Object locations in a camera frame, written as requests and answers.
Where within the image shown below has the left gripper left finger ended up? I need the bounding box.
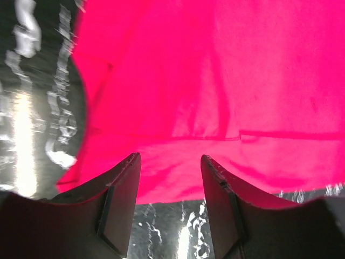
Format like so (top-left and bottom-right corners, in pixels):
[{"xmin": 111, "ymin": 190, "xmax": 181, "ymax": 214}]
[{"xmin": 51, "ymin": 152, "xmax": 142, "ymax": 257}]

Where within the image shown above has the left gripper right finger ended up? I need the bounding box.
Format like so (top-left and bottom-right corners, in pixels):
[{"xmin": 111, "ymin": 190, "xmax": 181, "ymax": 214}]
[{"xmin": 199, "ymin": 154, "xmax": 305, "ymax": 259}]

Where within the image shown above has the magenta t shirt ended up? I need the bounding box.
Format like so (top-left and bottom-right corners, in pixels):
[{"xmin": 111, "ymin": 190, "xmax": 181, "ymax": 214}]
[{"xmin": 57, "ymin": 1, "xmax": 344, "ymax": 204}]

